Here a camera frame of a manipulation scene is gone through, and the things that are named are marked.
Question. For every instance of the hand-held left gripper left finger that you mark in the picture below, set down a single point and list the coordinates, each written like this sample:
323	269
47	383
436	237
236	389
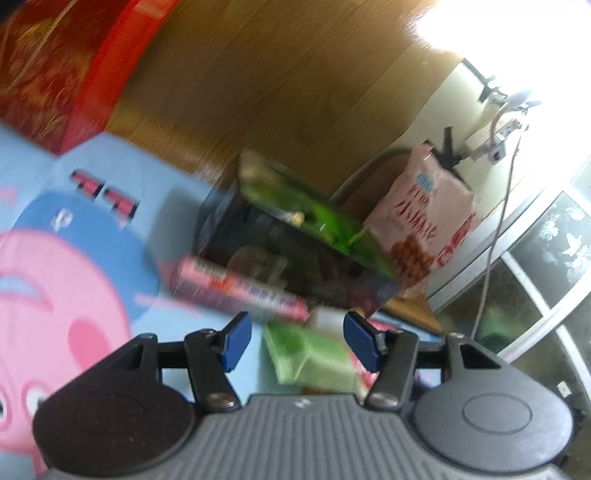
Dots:
238	341

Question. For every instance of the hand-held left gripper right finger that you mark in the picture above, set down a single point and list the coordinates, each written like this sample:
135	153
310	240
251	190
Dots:
362	341

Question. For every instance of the light green snack packet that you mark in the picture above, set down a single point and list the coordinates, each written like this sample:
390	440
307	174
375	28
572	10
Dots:
314	360

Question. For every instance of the dark snack box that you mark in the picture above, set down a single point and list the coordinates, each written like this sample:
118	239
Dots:
277	258

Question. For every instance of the dark green snack packet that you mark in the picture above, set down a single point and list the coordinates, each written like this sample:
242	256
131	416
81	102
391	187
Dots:
318	212

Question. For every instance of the white plastic cup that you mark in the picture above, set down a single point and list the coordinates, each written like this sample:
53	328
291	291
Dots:
330	318

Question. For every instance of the long pink snack box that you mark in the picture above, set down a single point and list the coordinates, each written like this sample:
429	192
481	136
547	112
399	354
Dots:
240	288

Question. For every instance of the large pink snack bag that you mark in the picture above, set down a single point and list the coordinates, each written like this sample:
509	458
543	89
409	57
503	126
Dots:
425	217

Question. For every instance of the cartoon pig printed blanket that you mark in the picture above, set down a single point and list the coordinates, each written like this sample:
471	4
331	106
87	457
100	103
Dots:
69	277

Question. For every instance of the red patterned box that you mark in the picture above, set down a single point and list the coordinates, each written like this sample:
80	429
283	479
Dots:
60	69

